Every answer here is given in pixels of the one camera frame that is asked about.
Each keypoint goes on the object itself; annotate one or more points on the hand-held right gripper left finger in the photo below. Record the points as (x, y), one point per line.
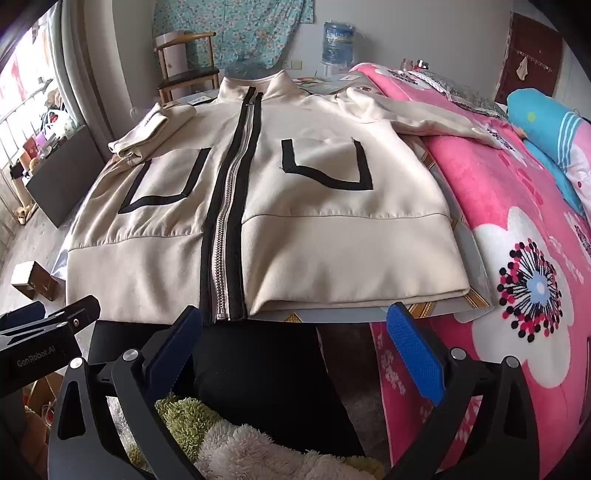
(175, 344)

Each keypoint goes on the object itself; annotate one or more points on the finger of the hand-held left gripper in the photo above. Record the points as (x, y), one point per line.
(60, 321)
(21, 314)

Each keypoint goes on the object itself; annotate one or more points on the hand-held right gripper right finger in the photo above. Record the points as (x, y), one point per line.
(415, 353)

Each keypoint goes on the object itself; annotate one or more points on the cream jacket with black trim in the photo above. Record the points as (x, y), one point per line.
(323, 207)

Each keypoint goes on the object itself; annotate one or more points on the small cardboard box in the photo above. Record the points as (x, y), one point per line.
(34, 279)

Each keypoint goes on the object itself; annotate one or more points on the open cardboard box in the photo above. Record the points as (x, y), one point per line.
(44, 406)

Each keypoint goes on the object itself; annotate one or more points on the person's black pants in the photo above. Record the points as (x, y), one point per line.
(258, 364)

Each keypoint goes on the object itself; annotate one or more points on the fruit print tablecloth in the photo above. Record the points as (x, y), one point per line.
(468, 263)

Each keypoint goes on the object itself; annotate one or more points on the beige mannequin legs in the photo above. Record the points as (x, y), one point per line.
(24, 194)

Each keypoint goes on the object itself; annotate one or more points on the grey cabinet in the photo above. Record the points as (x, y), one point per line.
(64, 180)

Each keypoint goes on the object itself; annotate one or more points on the pink floral blanket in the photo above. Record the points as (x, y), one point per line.
(485, 194)

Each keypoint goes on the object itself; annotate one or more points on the metal balcony railing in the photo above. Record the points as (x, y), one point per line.
(14, 134)

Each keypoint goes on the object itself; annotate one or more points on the pile of clutter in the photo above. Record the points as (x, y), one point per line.
(53, 120)

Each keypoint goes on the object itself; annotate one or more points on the grey curtain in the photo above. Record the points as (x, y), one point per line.
(78, 69)

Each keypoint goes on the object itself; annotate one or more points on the silver quilted mat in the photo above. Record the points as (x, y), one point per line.
(466, 94)

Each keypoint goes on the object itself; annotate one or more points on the wooden chair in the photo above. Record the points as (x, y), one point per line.
(189, 78)

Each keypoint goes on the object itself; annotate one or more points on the blue pillow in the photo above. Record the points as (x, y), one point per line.
(540, 115)

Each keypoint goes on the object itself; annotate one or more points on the white water dispenser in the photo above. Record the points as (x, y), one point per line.
(333, 70)

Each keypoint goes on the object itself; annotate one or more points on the small beige hanging cloth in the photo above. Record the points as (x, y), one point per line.
(522, 69)

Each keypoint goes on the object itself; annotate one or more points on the blue water jug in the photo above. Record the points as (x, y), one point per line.
(338, 41)

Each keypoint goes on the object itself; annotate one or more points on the dark red door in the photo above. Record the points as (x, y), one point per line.
(531, 41)

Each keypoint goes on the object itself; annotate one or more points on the white wall socket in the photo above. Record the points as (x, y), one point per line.
(298, 64)

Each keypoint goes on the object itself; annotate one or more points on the floral wall cloth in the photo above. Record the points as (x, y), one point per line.
(258, 27)

